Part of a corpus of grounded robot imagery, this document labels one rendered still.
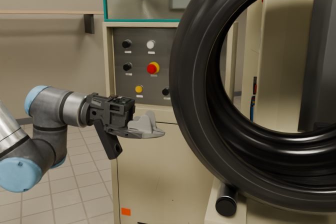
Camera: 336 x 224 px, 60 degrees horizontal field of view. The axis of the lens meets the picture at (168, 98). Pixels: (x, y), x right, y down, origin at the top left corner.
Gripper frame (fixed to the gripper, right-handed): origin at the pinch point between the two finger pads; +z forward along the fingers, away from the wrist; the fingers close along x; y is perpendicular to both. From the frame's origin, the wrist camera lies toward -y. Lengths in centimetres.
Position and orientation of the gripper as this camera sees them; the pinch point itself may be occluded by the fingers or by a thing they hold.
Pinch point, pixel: (159, 135)
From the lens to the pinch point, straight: 73.7
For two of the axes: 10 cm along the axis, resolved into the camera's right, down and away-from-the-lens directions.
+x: 2.7, -2.5, 9.3
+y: 1.2, -9.5, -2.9
